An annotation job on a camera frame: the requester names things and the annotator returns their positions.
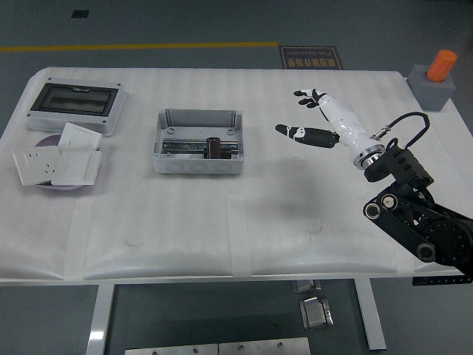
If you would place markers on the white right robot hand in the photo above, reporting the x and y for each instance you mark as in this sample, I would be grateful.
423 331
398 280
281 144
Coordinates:
347 124

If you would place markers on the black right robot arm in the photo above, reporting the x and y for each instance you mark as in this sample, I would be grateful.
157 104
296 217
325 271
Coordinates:
399 162

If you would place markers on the open grey junction box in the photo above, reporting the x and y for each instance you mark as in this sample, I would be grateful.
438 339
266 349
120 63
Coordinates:
184 168

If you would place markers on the grey box with dark cover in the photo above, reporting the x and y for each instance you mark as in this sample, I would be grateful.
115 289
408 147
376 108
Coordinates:
74 98

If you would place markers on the dark floor sign orange text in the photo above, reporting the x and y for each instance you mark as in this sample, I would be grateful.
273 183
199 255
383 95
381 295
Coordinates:
311 58

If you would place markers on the grey block holder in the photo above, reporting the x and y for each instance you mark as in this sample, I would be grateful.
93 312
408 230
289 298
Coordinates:
432 96

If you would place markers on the white foam table mat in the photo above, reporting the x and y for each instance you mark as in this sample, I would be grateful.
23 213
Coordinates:
258 177

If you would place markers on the orange cylinder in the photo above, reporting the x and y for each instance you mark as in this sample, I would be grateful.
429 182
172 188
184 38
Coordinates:
441 64

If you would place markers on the small metal block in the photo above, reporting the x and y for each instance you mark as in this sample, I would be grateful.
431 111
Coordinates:
306 285

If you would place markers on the black table control panel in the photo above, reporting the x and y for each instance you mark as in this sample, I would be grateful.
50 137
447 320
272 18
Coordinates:
439 281

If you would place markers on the large metal block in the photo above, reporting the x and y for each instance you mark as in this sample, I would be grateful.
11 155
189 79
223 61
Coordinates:
316 314

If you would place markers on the white table leg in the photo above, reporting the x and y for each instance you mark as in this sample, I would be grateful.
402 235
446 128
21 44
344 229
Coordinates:
371 318
100 318

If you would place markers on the yellow floor tape line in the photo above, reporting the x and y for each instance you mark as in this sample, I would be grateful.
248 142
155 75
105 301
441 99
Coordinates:
148 46

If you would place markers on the grey metal plate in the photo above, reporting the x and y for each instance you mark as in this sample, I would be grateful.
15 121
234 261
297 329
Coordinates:
264 347
170 350

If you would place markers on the black floor hatch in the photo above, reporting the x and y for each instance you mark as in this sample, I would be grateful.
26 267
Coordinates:
79 14

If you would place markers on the white tape strip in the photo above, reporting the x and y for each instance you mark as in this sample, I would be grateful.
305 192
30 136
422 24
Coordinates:
77 236

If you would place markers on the purple round plate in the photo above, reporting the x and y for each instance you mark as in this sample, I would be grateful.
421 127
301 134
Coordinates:
50 141

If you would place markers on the metal mounting rail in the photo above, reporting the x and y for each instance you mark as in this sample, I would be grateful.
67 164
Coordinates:
177 146

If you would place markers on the white wall switch panel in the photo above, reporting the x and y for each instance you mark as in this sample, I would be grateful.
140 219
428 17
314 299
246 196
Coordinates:
79 137
75 168

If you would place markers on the white wall socket panel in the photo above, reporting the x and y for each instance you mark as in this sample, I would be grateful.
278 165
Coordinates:
35 166

